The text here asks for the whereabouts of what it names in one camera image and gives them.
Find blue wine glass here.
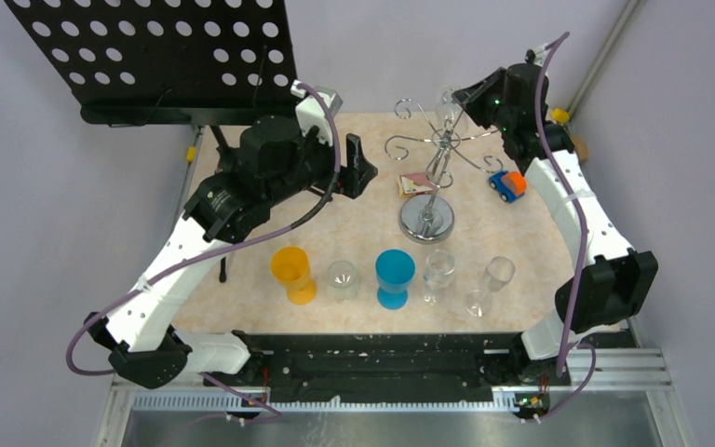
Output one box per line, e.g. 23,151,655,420
375,249,416,310

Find clear wine glass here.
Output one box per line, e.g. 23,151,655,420
465,256,516,318
423,249,455,305
327,260,360,302
435,85,468,133

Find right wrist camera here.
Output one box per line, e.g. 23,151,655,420
524,43,550,67

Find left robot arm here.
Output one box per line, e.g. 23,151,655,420
84,115,378,389

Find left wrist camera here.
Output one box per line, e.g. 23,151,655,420
290,80,343,139

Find small red white box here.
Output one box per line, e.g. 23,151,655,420
398,172,437,197

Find black perforated music stand desk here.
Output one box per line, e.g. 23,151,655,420
8,1,297,127

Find clear wine glass front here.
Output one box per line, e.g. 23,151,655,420
327,260,360,302

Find small wooden block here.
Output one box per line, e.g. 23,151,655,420
572,135,589,163

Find chrome wire wine glass rack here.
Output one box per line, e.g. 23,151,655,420
384,98,497,245

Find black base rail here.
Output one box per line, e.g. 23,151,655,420
203,332,636,409

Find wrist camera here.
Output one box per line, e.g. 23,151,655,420
524,43,550,67
290,80,343,139

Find orange wine glass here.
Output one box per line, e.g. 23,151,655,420
270,246,317,305

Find aluminium corner profile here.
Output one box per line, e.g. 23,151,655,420
567,0,646,119

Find yellow corner clip right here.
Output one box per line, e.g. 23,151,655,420
550,108,571,125

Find yellow clip left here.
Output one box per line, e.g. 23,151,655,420
185,145,197,164

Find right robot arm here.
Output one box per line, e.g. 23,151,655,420
452,62,658,384

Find blue and orange toy car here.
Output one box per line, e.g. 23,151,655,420
488,170,527,203

